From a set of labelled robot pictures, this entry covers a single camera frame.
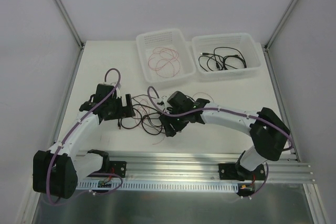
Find aluminium mounting rail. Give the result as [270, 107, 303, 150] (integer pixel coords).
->
[109, 151, 316, 184]

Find white plastic basket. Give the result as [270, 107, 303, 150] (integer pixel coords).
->
[136, 28, 196, 87]
[191, 33, 261, 81]

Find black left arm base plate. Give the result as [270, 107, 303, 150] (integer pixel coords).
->
[101, 161, 127, 178]

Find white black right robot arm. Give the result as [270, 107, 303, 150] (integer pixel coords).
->
[155, 91, 291, 181]

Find white right plastic basket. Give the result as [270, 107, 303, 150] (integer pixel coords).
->
[191, 33, 261, 81]

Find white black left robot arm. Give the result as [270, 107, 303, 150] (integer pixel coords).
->
[33, 83, 135, 199]

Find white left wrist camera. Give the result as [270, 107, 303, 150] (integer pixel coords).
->
[112, 82, 122, 97]

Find white left plastic basket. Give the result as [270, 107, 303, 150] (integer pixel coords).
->
[136, 28, 196, 87]

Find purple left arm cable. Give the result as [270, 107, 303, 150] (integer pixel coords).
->
[41, 68, 124, 206]

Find white slotted cable duct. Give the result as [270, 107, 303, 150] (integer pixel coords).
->
[76, 179, 238, 193]

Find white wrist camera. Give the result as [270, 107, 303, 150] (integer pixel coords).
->
[155, 95, 170, 109]
[112, 82, 122, 97]

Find black USB cable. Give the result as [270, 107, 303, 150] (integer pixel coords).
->
[198, 47, 226, 72]

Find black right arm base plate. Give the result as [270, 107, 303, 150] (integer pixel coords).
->
[218, 163, 266, 182]

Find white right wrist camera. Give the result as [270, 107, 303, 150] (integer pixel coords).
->
[155, 95, 170, 109]

